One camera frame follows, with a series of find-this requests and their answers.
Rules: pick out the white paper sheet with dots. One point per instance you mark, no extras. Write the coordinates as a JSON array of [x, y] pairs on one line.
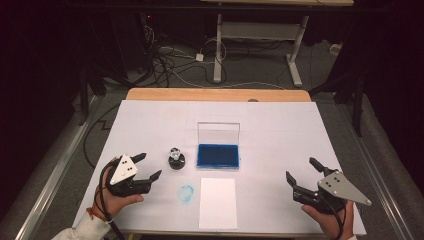
[[218, 203]]

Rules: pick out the metal floor rail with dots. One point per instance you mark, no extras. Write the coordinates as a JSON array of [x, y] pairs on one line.
[[53, 173], [376, 180]]

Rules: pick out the white power strip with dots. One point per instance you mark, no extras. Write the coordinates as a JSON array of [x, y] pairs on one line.
[[335, 49]]

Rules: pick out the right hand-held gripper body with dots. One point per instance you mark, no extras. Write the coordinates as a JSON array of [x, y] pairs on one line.
[[340, 190]]

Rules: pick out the person's left hand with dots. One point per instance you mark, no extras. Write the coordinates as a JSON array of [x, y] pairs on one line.
[[115, 201]]

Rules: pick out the white power adapter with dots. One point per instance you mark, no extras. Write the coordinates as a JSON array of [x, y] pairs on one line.
[[199, 57]]

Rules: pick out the white-framed desk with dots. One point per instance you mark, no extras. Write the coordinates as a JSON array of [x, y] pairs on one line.
[[218, 50]]

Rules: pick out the black stand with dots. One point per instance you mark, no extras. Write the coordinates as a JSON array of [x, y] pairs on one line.
[[357, 106]]

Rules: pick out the large white table cover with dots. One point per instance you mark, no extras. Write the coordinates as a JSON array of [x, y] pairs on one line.
[[266, 140]]

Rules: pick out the person's right hand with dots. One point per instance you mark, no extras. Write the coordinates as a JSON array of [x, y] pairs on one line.
[[328, 225]]

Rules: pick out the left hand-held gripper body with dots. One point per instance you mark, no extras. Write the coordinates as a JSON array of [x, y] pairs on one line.
[[124, 170]]

